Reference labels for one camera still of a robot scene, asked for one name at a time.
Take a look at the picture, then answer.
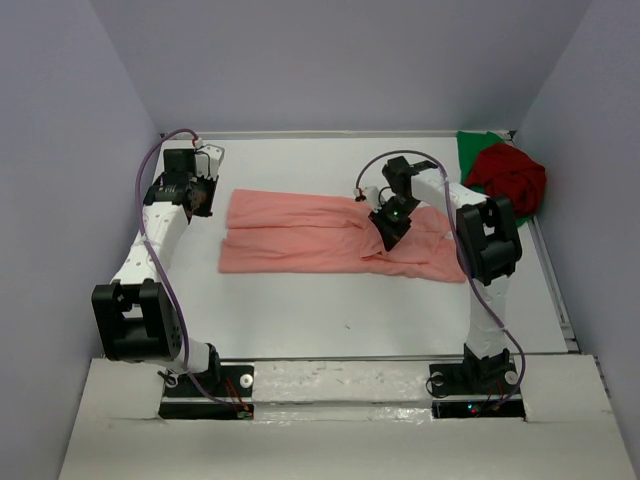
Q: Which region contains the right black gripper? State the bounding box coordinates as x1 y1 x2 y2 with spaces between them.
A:
369 196 421 252

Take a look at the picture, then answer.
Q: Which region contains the pink t shirt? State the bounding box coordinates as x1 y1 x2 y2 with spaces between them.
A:
218 189 466 283

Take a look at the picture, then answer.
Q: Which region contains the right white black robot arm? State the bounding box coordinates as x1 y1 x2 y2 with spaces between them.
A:
354 150 526 401

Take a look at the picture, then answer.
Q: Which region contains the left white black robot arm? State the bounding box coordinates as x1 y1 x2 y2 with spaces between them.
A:
91 144 224 395

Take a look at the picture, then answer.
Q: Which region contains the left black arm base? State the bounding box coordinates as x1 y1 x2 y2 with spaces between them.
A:
157 363 255 421

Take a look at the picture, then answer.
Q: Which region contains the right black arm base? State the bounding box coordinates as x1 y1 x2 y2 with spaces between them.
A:
425 363 526 420

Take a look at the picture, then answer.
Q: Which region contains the green t shirt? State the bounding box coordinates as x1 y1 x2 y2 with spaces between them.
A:
456 131 535 226

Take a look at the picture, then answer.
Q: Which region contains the red t shirt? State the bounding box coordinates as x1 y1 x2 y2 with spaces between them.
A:
464 143 547 218

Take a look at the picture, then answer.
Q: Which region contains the white foam front panel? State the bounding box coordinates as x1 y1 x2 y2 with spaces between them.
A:
61 354 634 479

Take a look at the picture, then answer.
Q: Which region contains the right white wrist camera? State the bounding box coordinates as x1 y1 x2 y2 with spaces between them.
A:
354 186 381 209

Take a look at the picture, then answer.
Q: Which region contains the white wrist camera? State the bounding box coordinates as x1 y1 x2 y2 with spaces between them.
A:
354 186 381 209
195 144 225 180

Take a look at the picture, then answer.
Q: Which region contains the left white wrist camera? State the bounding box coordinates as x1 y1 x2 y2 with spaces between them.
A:
195 144 225 180

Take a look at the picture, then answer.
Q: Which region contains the aluminium back table rail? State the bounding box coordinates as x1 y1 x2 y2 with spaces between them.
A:
160 129 517 141

